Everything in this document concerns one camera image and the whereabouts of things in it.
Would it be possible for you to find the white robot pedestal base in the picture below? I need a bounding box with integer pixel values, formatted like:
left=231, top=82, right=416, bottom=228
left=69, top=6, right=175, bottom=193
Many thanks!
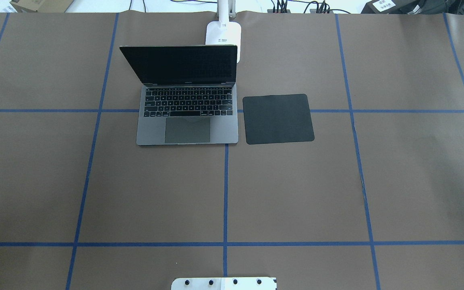
left=171, top=277, right=278, bottom=290

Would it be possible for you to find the black mouse pad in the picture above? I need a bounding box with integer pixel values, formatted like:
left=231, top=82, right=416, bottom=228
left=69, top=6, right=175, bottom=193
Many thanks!
left=242, top=94, right=315, bottom=145

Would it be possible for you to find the black power strip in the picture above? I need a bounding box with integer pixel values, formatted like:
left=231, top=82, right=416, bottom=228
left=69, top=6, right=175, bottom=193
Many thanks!
left=266, top=0, right=333, bottom=14

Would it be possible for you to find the grey laptop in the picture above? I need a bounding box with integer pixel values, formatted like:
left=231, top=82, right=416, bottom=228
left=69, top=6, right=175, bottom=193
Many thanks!
left=120, top=44, right=239, bottom=146

